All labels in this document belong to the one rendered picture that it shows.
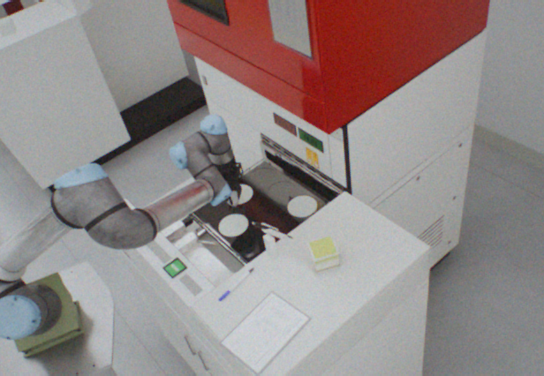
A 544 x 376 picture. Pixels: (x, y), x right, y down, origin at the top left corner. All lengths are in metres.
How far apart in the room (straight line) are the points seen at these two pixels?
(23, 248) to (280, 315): 0.68
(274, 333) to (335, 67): 0.73
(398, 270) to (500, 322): 1.16
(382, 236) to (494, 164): 1.78
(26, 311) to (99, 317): 0.32
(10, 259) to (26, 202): 2.24
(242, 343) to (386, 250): 0.49
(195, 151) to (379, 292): 0.67
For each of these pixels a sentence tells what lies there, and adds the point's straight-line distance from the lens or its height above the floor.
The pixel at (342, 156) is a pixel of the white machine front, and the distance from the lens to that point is 1.73.
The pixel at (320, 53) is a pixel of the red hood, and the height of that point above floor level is 1.49.
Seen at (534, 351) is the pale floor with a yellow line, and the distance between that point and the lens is 2.66.
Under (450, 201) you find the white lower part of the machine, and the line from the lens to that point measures 2.51.
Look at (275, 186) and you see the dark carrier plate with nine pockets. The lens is 1.97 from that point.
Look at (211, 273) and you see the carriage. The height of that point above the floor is 0.88.
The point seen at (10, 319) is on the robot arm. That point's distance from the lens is 1.66.
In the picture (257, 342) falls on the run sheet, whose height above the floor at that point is 0.97.
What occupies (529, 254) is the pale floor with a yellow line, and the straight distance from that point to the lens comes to 2.96.
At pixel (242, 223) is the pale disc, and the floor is 0.90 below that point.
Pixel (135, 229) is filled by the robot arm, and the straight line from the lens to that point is 1.39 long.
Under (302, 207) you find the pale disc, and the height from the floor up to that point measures 0.90.
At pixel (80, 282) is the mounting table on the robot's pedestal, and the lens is 2.02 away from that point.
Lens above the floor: 2.25
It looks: 44 degrees down
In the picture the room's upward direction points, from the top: 11 degrees counter-clockwise
